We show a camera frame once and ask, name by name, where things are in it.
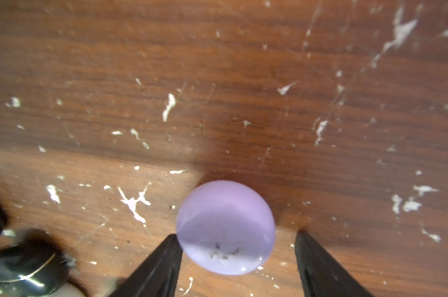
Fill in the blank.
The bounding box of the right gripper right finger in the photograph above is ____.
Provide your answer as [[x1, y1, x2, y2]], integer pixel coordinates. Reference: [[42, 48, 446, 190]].
[[294, 231, 373, 297]]

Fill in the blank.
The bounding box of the white round earphone case right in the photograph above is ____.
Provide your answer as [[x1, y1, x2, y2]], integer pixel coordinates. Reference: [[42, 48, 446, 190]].
[[48, 282, 85, 297]]

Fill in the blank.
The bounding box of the black earphone case lower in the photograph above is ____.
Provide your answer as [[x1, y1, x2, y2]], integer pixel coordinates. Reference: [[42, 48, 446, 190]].
[[0, 240, 69, 297]]

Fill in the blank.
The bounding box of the purple earphone case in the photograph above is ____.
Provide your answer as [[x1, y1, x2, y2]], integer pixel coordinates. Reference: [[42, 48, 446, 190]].
[[176, 180, 277, 276]]

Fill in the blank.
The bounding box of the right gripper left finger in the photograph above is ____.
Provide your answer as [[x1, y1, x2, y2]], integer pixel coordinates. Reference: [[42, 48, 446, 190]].
[[110, 234, 183, 297]]

